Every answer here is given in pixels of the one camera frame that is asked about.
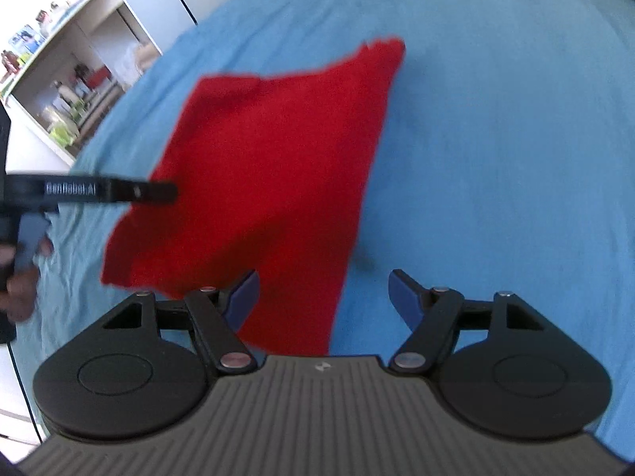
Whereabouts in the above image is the red knit sweater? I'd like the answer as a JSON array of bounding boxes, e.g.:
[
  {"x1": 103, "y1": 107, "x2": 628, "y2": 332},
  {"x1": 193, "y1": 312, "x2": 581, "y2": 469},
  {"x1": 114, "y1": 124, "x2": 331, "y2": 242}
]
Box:
[{"x1": 101, "y1": 38, "x2": 406, "y2": 356}]

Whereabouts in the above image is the person's left hand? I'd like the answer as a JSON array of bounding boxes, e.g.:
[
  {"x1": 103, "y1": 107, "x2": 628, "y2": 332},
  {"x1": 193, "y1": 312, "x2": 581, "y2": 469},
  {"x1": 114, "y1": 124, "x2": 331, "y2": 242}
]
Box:
[{"x1": 1, "y1": 235, "x2": 54, "y2": 323}]

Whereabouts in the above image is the white shelf unit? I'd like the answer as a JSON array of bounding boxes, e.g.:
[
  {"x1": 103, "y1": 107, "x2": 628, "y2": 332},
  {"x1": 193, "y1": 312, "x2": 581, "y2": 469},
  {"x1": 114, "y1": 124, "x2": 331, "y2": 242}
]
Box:
[{"x1": 3, "y1": 0, "x2": 162, "y2": 171}]

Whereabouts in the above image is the blue bed sheet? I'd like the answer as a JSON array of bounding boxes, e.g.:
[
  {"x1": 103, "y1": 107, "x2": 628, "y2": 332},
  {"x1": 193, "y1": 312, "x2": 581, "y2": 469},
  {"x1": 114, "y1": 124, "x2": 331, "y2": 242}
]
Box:
[{"x1": 8, "y1": 0, "x2": 635, "y2": 462}]

